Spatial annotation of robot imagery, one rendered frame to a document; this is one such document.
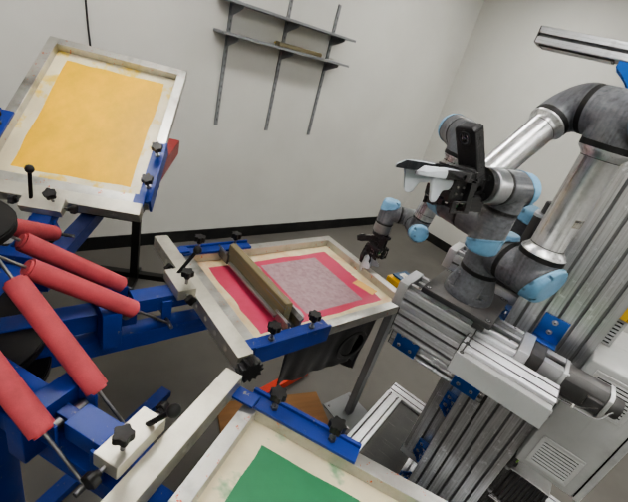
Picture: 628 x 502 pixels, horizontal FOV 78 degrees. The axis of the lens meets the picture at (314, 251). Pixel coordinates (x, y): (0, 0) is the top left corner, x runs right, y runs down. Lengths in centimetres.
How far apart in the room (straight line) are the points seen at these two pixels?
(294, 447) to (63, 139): 143
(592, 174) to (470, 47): 430
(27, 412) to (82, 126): 124
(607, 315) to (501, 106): 377
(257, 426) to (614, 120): 108
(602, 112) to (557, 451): 104
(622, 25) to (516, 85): 92
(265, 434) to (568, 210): 92
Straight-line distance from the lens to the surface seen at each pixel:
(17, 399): 95
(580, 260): 138
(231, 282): 153
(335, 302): 157
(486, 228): 92
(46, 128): 192
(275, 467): 103
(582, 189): 112
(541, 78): 486
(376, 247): 174
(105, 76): 212
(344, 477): 106
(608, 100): 112
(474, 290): 126
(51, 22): 301
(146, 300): 126
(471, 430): 173
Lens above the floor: 181
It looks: 27 degrees down
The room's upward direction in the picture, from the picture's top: 16 degrees clockwise
